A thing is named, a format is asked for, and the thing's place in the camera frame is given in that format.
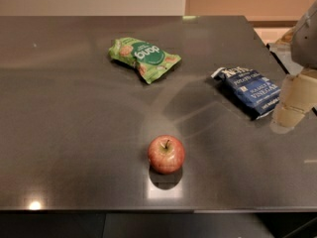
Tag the red apple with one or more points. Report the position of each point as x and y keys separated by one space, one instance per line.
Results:
x=166 y=154

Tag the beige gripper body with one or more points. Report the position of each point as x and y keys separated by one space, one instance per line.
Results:
x=305 y=44

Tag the green snack bag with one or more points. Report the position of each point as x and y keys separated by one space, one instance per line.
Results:
x=148 y=59

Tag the blue chip bag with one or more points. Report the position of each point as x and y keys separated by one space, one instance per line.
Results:
x=253 y=89

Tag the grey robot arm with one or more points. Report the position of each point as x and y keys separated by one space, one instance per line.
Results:
x=303 y=46

